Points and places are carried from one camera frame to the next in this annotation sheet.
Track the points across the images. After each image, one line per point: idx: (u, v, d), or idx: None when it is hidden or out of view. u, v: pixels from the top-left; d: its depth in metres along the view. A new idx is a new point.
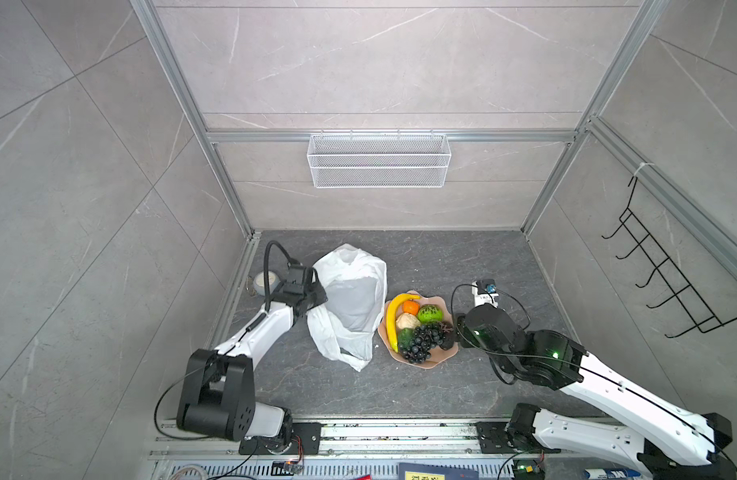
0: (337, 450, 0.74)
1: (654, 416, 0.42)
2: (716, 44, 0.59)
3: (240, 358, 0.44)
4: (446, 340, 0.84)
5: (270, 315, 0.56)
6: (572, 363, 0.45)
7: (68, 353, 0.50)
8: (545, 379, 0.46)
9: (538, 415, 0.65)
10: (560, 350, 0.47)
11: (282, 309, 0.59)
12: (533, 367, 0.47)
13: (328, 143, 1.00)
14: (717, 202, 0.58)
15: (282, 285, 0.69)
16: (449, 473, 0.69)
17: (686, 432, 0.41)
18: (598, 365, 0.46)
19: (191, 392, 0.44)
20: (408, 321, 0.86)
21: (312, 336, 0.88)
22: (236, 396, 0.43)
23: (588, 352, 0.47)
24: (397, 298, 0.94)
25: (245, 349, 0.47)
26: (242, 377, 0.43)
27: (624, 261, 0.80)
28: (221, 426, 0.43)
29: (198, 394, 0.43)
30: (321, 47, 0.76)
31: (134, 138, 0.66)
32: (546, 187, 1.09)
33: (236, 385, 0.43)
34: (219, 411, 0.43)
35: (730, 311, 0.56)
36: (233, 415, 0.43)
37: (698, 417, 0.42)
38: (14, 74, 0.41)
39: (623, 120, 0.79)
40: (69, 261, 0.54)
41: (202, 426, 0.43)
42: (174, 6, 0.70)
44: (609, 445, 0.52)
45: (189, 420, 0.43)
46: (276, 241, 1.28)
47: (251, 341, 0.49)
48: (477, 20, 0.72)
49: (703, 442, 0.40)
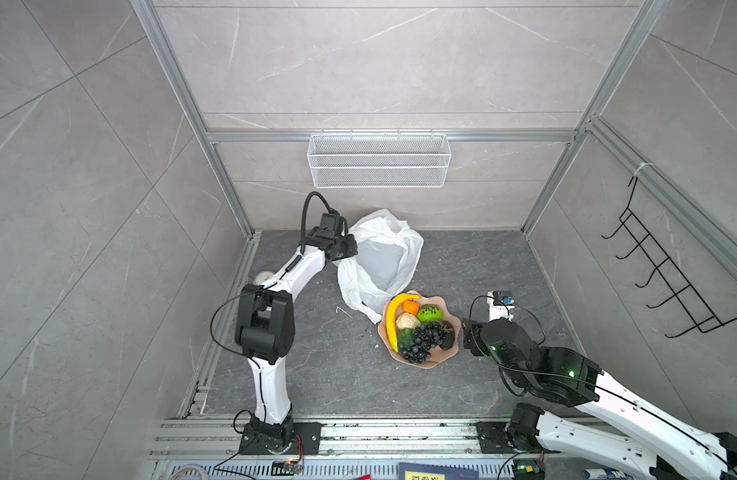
0: (336, 450, 0.74)
1: (670, 436, 0.43)
2: (716, 44, 0.59)
3: (282, 293, 0.52)
4: (446, 340, 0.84)
5: (304, 258, 0.63)
6: (588, 382, 0.46)
7: (68, 353, 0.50)
8: (561, 398, 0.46)
9: (541, 418, 0.65)
10: (576, 368, 0.47)
11: (315, 252, 0.66)
12: (549, 385, 0.47)
13: (328, 143, 1.00)
14: (717, 202, 0.58)
15: (314, 229, 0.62)
16: (449, 474, 0.68)
17: (700, 452, 0.42)
18: (612, 382, 0.47)
19: (244, 317, 0.53)
20: (408, 321, 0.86)
21: (339, 282, 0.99)
22: (280, 322, 0.52)
23: (602, 370, 0.48)
24: (397, 297, 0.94)
25: (287, 286, 0.55)
26: (285, 308, 0.52)
27: (624, 261, 0.80)
28: (269, 346, 0.53)
29: (249, 319, 0.53)
30: (321, 47, 0.76)
31: (134, 138, 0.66)
32: (546, 187, 1.09)
33: (279, 313, 0.52)
34: (266, 334, 0.53)
35: (730, 311, 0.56)
36: (278, 337, 0.53)
37: (712, 436, 0.43)
38: (14, 75, 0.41)
39: (623, 120, 0.79)
40: (69, 261, 0.54)
41: (254, 347, 0.57)
42: (174, 6, 0.70)
44: (618, 456, 0.53)
45: (243, 342, 0.55)
46: (276, 241, 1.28)
47: (291, 280, 0.57)
48: (477, 20, 0.72)
49: (716, 462, 0.41)
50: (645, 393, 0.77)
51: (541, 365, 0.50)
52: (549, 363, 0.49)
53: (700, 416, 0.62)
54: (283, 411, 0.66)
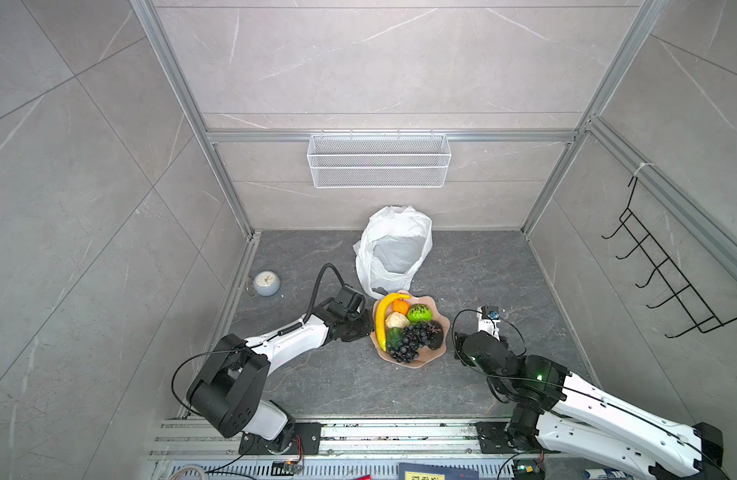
0: (336, 450, 0.74)
1: (637, 428, 0.46)
2: (716, 44, 0.59)
3: (259, 358, 0.45)
4: (433, 339, 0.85)
5: (303, 328, 0.57)
6: (556, 385, 0.51)
7: (68, 353, 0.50)
8: (534, 400, 0.52)
9: (542, 418, 0.65)
10: (544, 373, 0.53)
11: (318, 327, 0.60)
12: (524, 389, 0.53)
13: (328, 143, 1.00)
14: (717, 202, 0.58)
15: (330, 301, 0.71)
16: (449, 473, 0.69)
17: (672, 441, 0.44)
18: (581, 383, 0.51)
19: (210, 371, 0.45)
20: (397, 321, 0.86)
21: (358, 273, 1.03)
22: (241, 392, 0.43)
23: (570, 373, 0.52)
24: (386, 296, 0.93)
25: (270, 350, 0.48)
26: (253, 377, 0.43)
27: (623, 261, 0.80)
28: (217, 416, 0.43)
29: (213, 375, 0.45)
30: (321, 47, 0.76)
31: (134, 138, 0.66)
32: (546, 187, 1.09)
33: (244, 382, 0.44)
34: (219, 403, 0.44)
35: (730, 310, 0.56)
36: (230, 411, 0.43)
37: (685, 427, 0.45)
38: (13, 74, 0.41)
39: (623, 120, 0.79)
40: (69, 261, 0.54)
41: (204, 408, 0.44)
42: (174, 6, 0.70)
44: (618, 456, 0.53)
45: (195, 397, 0.45)
46: (276, 241, 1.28)
47: (278, 346, 0.50)
48: (477, 20, 0.72)
49: (688, 451, 0.43)
50: (646, 392, 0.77)
51: (517, 370, 0.57)
52: (523, 369, 0.55)
53: (700, 416, 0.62)
54: (279, 424, 0.64)
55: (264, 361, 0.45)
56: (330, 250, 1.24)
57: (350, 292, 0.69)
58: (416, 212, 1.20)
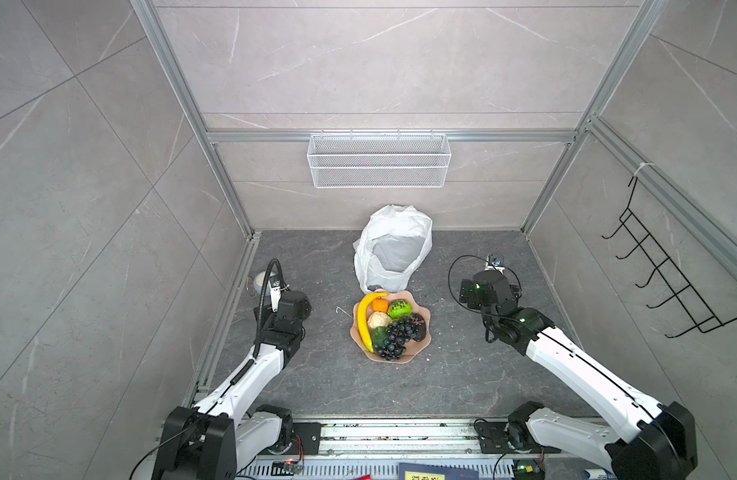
0: (337, 450, 0.74)
1: (596, 381, 0.46)
2: (716, 44, 0.59)
3: (220, 421, 0.41)
4: (419, 332, 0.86)
5: (257, 363, 0.54)
6: (535, 330, 0.54)
7: (67, 353, 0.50)
8: (510, 338, 0.57)
9: (535, 410, 0.66)
10: (528, 318, 0.57)
11: (271, 355, 0.56)
12: (506, 326, 0.57)
13: (328, 143, 1.00)
14: (717, 203, 0.59)
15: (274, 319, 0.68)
16: (449, 473, 0.69)
17: (624, 400, 0.43)
18: (560, 336, 0.53)
19: (167, 455, 0.41)
20: (379, 320, 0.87)
21: (357, 272, 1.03)
22: (215, 461, 0.40)
23: (554, 327, 0.54)
24: (365, 297, 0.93)
25: (229, 405, 0.44)
26: (220, 442, 0.40)
27: (623, 260, 0.79)
28: None
29: (174, 460, 0.40)
30: (320, 47, 0.76)
31: (134, 138, 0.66)
32: (546, 187, 1.09)
33: (212, 452, 0.40)
34: None
35: (730, 311, 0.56)
36: None
37: (651, 397, 0.43)
38: (14, 75, 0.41)
39: (623, 120, 0.79)
40: (69, 261, 0.54)
41: None
42: (174, 6, 0.70)
44: (584, 436, 0.52)
45: None
46: (276, 241, 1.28)
47: (235, 396, 0.46)
48: (477, 20, 0.72)
49: (640, 413, 0.42)
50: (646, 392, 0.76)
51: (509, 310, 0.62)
52: (516, 314, 0.58)
53: (700, 417, 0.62)
54: (274, 427, 0.63)
55: (227, 421, 0.42)
56: (330, 251, 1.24)
57: (290, 304, 0.64)
58: (416, 211, 1.20)
